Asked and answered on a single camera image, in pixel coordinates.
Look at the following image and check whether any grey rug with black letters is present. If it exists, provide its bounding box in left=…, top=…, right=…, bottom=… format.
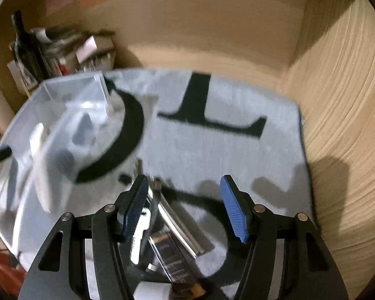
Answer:
left=0, top=69, right=316, bottom=300

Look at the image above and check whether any dark blue object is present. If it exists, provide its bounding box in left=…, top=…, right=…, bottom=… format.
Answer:
left=72, top=114, right=95, bottom=148

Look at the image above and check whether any dark glass bottle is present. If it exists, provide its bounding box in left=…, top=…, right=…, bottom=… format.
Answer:
left=10, top=10, right=48, bottom=84

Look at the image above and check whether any clear plastic storage box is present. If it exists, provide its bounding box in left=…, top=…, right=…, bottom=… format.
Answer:
left=0, top=72, right=144, bottom=257

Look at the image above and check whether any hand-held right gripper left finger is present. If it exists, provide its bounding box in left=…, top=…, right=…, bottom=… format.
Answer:
left=19, top=174, right=151, bottom=300

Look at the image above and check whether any white box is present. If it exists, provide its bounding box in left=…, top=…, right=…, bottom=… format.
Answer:
left=134, top=282, right=173, bottom=300

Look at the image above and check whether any shiny metal strip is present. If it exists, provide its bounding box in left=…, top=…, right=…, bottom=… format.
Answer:
left=157, top=198, right=206, bottom=258

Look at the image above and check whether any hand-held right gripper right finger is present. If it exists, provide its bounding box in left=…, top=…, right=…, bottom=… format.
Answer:
left=219, top=175, right=349, bottom=300

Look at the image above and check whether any grey round object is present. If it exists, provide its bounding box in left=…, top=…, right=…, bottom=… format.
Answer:
left=54, top=149, right=76, bottom=176

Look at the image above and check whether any pile of boxes and books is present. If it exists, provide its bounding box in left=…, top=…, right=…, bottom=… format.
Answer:
left=31, top=28, right=117, bottom=76

